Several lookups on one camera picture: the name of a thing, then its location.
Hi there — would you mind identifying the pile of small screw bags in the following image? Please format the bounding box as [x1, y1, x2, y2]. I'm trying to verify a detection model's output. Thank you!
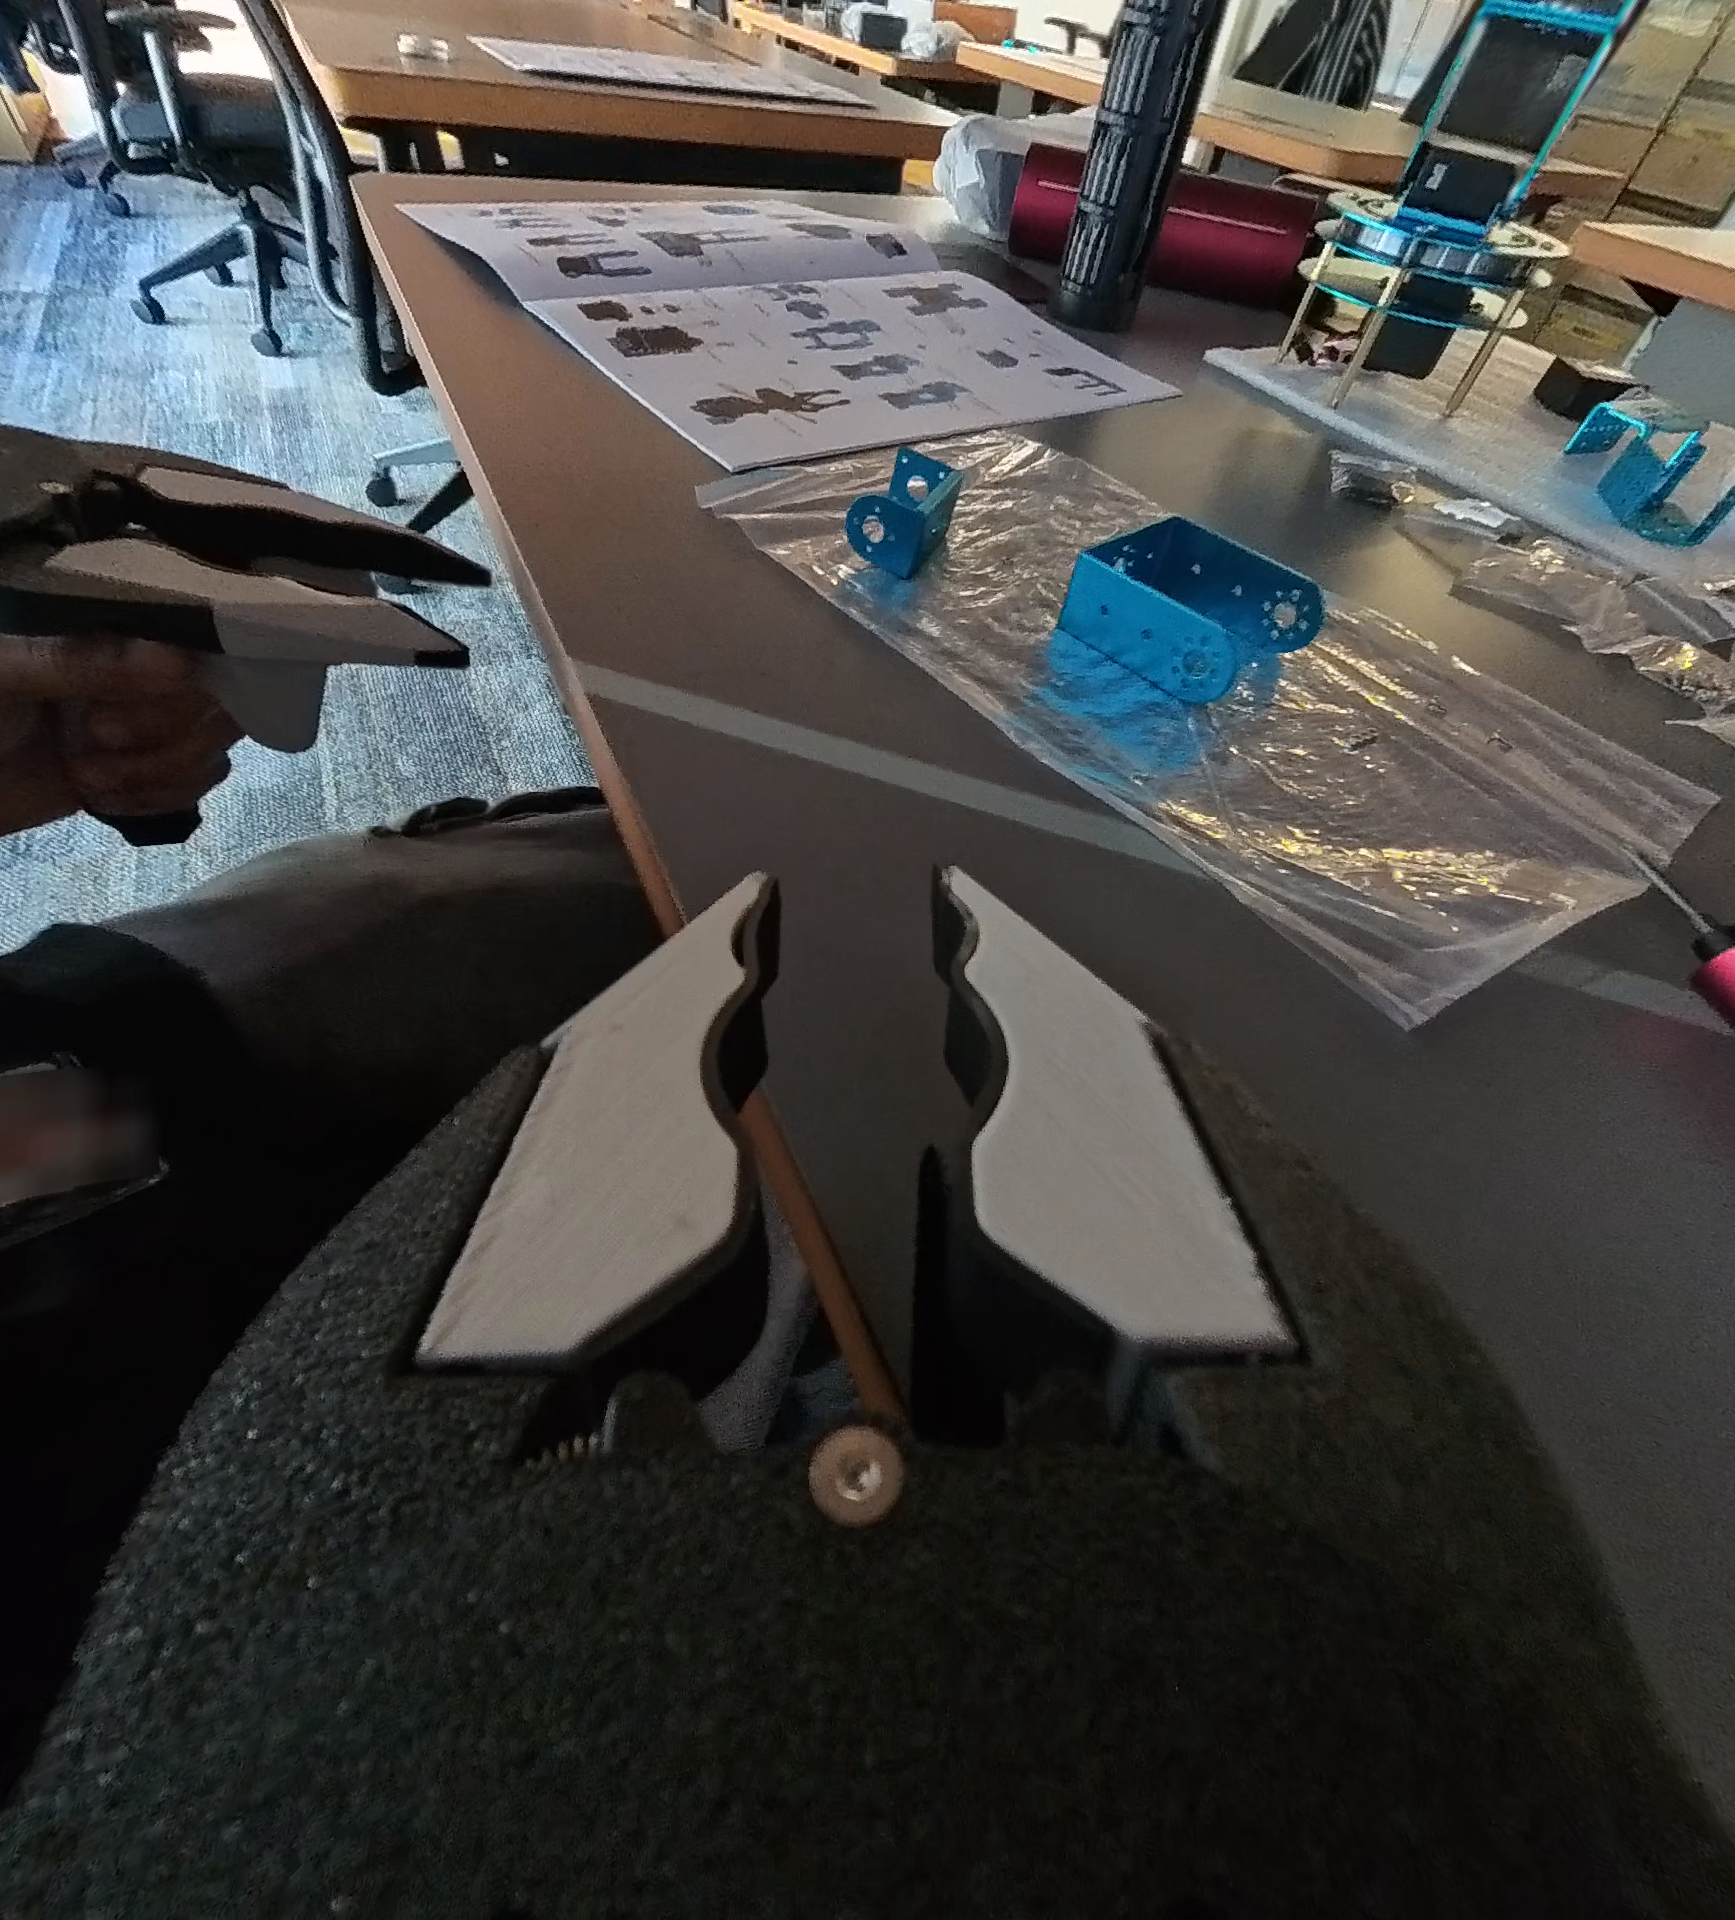
[1451, 532, 1735, 829]

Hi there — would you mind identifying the clear plastic bag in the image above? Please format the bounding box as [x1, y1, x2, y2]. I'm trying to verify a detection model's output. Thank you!
[694, 424, 1723, 1031]

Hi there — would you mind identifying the long wooden table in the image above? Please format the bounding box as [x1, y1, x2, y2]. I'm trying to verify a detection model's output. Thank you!
[274, 0, 960, 168]

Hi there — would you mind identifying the blue flat plate bracket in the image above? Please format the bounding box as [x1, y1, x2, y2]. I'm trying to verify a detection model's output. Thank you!
[1593, 434, 1735, 552]

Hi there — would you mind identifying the teal perforated bracket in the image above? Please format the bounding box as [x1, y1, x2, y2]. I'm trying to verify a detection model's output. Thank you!
[1561, 391, 1711, 470]

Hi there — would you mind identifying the person's left hand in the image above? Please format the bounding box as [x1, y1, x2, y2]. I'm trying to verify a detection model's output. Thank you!
[0, 618, 234, 846]

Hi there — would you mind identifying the white foam sheet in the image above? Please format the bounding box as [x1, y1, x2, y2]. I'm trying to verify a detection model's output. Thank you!
[1199, 333, 1735, 603]

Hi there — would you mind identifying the long-legged blue U bracket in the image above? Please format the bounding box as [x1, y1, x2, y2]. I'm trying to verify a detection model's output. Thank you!
[1044, 515, 1325, 714]

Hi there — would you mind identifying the stack of cardboard boxes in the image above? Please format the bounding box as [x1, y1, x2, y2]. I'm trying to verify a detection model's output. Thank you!
[1533, 0, 1735, 229]

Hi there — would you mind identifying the white plastic bag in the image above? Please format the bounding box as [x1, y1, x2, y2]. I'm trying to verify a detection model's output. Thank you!
[934, 112, 1094, 243]

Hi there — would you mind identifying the short-legged blue U bracket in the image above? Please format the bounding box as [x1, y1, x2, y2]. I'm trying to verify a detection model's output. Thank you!
[844, 445, 966, 580]

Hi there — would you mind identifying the black slotted tube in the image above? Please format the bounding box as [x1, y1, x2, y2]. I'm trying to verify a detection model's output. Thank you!
[1054, 0, 1229, 333]

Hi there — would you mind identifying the white printed sheet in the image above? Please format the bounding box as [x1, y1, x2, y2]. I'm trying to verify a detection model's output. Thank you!
[470, 33, 876, 114]

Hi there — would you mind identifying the white instruction manual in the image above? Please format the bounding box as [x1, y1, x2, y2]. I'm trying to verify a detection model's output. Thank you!
[400, 195, 1183, 474]

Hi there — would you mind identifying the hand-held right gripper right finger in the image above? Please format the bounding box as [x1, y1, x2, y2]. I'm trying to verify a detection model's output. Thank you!
[934, 867, 1303, 1369]

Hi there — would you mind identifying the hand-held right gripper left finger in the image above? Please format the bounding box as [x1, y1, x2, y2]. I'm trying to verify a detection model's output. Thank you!
[414, 873, 782, 1375]

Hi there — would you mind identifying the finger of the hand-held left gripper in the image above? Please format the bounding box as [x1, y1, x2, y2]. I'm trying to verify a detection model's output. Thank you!
[92, 462, 498, 599]
[46, 535, 474, 673]

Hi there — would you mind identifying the large red metal cylinder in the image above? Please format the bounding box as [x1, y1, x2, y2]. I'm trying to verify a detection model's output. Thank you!
[1006, 143, 1325, 301]

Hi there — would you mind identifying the black mesh office chair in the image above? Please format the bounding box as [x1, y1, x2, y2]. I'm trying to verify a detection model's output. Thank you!
[234, 0, 482, 541]

